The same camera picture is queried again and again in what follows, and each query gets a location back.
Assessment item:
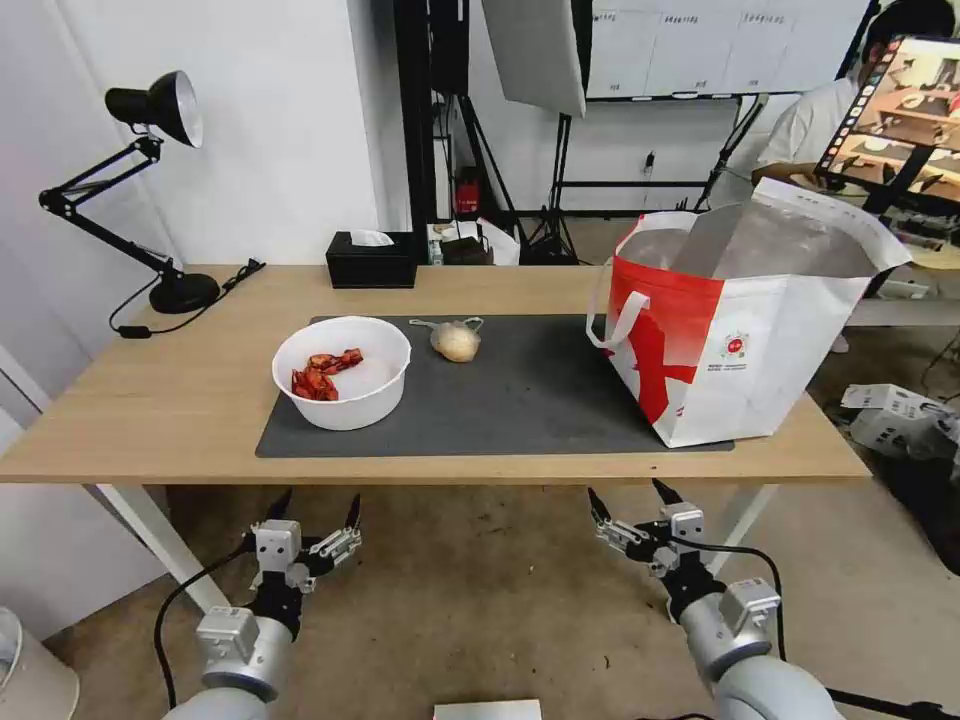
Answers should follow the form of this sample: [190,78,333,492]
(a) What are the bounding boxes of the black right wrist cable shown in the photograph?
[703,545,789,663]

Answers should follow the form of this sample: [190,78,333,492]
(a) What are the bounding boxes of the white table leg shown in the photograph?
[710,483,779,573]
[95,483,228,615]

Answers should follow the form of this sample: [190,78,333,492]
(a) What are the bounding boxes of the tilted computer monitor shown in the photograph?
[813,33,960,220]

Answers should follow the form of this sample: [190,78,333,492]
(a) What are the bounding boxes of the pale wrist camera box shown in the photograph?
[659,503,706,550]
[254,521,305,579]

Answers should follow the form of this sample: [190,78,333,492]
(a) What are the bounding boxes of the whiteboard with printed sheets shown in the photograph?
[584,0,880,101]

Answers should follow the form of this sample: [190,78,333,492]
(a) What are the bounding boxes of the white and red takeout bag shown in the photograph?
[586,177,914,450]

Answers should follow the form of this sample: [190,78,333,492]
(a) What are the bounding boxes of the dark grey desk mat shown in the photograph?
[254,314,736,459]

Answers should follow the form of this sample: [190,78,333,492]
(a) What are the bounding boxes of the white plastic bowl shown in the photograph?
[271,315,412,432]

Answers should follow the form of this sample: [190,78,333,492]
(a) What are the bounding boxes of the white softbox panel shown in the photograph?
[479,0,589,118]

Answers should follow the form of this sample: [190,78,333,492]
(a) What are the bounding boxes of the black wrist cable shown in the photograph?
[703,545,789,663]
[152,543,260,710]

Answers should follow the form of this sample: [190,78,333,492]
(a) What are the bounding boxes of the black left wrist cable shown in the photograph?
[152,543,260,710]

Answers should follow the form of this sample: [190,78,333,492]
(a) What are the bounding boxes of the white robot front shell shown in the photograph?
[432,699,543,720]

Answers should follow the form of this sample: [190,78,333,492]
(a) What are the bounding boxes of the black desk lamp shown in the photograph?
[38,70,221,315]

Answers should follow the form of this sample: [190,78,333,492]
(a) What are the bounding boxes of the white printed cardboard boxes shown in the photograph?
[839,383,960,460]

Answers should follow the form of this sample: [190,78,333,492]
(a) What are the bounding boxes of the black floor bag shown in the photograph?
[873,448,960,579]

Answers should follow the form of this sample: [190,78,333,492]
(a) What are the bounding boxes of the black tissue box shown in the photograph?
[325,230,418,290]

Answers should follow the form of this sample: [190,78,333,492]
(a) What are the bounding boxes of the crumpled clear plastic bag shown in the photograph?
[408,317,485,364]

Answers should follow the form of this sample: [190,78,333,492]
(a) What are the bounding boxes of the black light stand tripod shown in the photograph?
[517,112,580,265]

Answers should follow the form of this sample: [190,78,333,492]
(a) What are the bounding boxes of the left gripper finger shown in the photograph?
[241,488,294,558]
[307,492,364,575]

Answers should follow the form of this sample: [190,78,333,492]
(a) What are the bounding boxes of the black metal pillar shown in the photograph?
[393,0,472,265]

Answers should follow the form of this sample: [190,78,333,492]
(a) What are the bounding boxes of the black lamp power cable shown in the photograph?
[108,258,266,340]

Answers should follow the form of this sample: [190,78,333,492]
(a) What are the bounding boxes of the white round bin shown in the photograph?
[0,605,81,720]

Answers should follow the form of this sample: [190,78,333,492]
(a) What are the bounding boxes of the white plastic floor bag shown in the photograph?
[427,217,521,266]

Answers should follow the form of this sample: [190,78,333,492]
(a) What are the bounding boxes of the person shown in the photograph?
[752,0,960,190]

